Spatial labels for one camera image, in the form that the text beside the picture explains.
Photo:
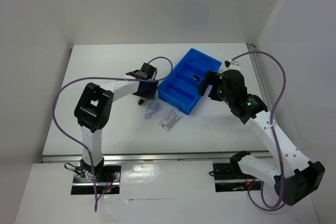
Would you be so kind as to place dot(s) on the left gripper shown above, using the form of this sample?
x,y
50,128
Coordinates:
x,y
150,93

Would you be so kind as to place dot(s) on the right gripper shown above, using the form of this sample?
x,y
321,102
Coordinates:
x,y
210,76

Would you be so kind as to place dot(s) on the small black round jar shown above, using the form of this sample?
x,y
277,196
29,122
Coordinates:
x,y
196,78

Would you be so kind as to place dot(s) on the false eyelash packet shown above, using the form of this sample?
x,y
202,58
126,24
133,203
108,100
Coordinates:
x,y
170,120

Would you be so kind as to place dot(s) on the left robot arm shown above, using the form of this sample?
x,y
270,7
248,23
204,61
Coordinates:
x,y
94,107

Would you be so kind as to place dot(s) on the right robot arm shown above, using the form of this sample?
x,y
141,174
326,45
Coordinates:
x,y
294,176

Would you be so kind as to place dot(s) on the blue divided plastic bin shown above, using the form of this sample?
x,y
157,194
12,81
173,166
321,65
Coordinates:
x,y
179,89

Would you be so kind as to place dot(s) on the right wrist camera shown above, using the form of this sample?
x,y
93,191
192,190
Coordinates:
x,y
232,65

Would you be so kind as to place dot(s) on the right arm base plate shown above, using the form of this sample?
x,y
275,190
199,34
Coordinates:
x,y
226,180

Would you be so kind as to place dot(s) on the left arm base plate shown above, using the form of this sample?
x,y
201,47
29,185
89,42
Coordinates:
x,y
107,181

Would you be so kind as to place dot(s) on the front aluminium rail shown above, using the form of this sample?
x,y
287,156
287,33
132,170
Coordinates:
x,y
143,157

